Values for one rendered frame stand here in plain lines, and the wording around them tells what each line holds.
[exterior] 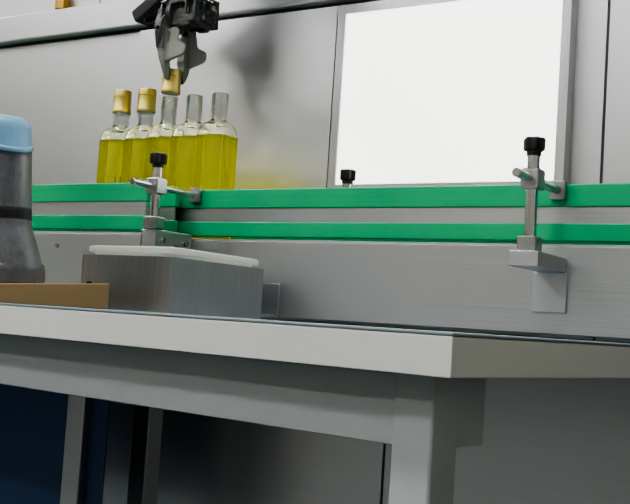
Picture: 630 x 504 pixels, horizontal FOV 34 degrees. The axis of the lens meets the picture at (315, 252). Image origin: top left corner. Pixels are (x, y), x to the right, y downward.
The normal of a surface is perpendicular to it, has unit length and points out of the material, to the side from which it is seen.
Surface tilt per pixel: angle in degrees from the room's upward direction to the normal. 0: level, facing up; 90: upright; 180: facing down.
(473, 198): 90
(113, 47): 90
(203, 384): 90
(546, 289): 90
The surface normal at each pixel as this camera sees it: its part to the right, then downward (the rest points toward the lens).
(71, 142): -0.53, -0.09
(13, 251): 0.70, -0.33
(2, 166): 0.58, -0.04
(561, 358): 0.76, 0.00
